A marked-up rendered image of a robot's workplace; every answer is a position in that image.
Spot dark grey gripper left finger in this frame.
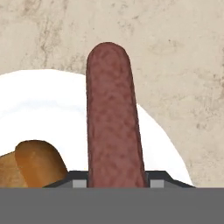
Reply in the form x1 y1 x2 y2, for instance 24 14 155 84
43 171 89 189

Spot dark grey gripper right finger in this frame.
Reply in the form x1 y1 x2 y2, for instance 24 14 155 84
145 171 196 189

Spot reddish brown sausage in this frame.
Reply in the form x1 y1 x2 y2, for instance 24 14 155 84
85 41 148 189

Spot golden brown bun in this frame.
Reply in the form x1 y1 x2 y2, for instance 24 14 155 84
0 140 69 189

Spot white plate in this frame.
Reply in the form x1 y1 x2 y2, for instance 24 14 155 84
0 69 194 189

